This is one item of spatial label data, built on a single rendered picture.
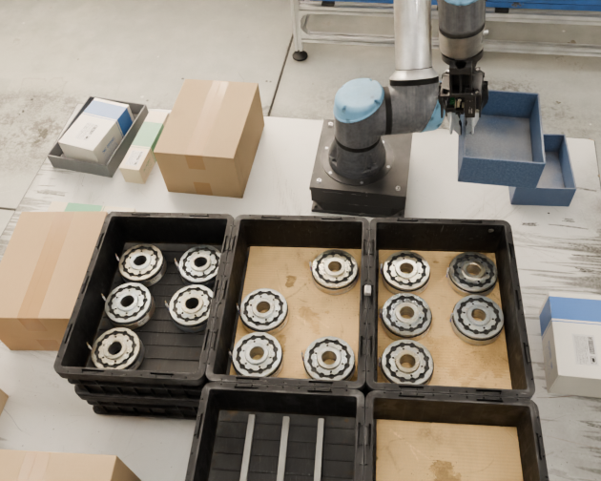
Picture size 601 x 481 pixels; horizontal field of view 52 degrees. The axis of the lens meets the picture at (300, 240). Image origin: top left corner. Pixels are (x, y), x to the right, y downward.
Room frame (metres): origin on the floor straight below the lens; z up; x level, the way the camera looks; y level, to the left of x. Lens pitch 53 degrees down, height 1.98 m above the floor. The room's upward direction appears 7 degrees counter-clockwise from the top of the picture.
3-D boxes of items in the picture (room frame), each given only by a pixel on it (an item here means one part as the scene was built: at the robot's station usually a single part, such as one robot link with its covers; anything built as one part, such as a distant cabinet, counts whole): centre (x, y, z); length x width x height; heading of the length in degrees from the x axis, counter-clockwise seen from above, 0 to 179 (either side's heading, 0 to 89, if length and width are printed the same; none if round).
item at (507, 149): (0.86, -0.42, 1.10); 0.20 x 0.15 x 0.07; 165
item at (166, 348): (0.72, 0.32, 0.87); 0.40 x 0.30 x 0.11; 170
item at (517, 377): (0.61, -0.27, 0.87); 0.40 x 0.30 x 0.11; 170
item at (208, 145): (1.30, 0.21, 0.78); 0.30 x 0.22 x 0.16; 165
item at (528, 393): (0.61, -0.27, 0.92); 0.40 x 0.30 x 0.02; 170
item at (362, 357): (0.66, 0.03, 0.92); 0.40 x 0.30 x 0.02; 170
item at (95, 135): (1.41, 0.56, 0.75); 0.20 x 0.12 x 0.09; 153
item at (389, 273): (0.73, -0.22, 0.86); 0.10 x 0.10 x 0.01
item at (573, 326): (0.56, -0.57, 0.75); 0.20 x 0.12 x 0.09; 167
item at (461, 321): (0.59, -0.34, 0.86); 0.10 x 0.10 x 0.01
